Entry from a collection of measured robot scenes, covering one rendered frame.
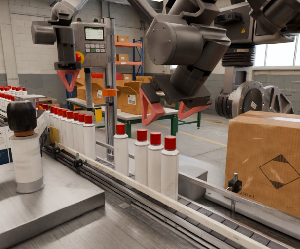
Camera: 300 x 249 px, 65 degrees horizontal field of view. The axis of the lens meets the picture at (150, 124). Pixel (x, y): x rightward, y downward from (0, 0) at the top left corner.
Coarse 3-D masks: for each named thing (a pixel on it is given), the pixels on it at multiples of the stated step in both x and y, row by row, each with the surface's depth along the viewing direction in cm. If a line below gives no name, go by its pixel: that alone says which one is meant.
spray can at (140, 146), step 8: (144, 136) 75; (136, 144) 76; (144, 144) 75; (136, 152) 76; (144, 152) 76; (136, 160) 77; (144, 160) 76; (136, 168) 77; (144, 168) 77; (136, 176) 78; (144, 176) 77; (144, 184) 78
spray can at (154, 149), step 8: (152, 136) 71; (160, 136) 72; (152, 144) 72; (160, 144) 73; (152, 152) 71; (160, 152) 72; (152, 160) 72; (160, 160) 72; (152, 168) 73; (160, 168) 73; (152, 176) 73; (160, 176) 74; (152, 184) 74; (160, 184) 74; (160, 192) 75
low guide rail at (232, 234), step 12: (60, 144) 117; (84, 156) 101; (108, 168) 88; (132, 180) 78; (144, 192) 74; (156, 192) 71; (168, 204) 67; (180, 204) 64; (192, 216) 61; (204, 216) 59; (216, 228) 56; (228, 228) 55; (240, 240) 52; (252, 240) 51
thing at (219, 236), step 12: (72, 156) 111; (96, 168) 97; (120, 180) 86; (156, 204) 71; (192, 204) 71; (180, 216) 65; (216, 216) 65; (204, 228) 60; (240, 228) 60; (228, 240) 56; (264, 240) 56
